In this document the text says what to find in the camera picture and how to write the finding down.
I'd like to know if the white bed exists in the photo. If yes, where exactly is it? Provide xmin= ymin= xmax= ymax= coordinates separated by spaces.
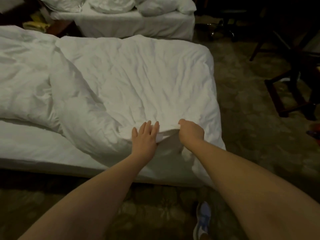
xmin=50 ymin=0 xmax=197 ymax=42
xmin=0 ymin=117 xmax=227 ymax=189

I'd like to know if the dark wooden nightstand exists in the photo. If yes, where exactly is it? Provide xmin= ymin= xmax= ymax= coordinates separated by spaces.
xmin=45 ymin=20 xmax=81 ymax=38

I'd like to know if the white pillow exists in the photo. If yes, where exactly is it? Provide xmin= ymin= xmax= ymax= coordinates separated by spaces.
xmin=37 ymin=0 xmax=88 ymax=13

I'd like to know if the beige telephone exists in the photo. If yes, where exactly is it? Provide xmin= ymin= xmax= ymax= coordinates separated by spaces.
xmin=22 ymin=17 xmax=51 ymax=33

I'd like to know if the person's left forearm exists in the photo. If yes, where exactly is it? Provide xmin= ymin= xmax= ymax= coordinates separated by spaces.
xmin=20 ymin=155 xmax=153 ymax=240

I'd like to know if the person's left hand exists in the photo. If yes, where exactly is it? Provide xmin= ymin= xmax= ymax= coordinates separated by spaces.
xmin=131 ymin=120 xmax=161 ymax=163

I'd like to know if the white duvet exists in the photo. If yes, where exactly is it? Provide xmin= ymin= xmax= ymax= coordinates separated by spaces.
xmin=87 ymin=0 xmax=197 ymax=17
xmin=0 ymin=25 xmax=223 ymax=170

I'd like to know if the person's right forearm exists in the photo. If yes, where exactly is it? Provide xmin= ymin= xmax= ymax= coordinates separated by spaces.
xmin=190 ymin=140 xmax=320 ymax=240

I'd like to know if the person's right hand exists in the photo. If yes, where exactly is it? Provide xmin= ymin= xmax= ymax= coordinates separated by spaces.
xmin=177 ymin=118 xmax=206 ymax=150

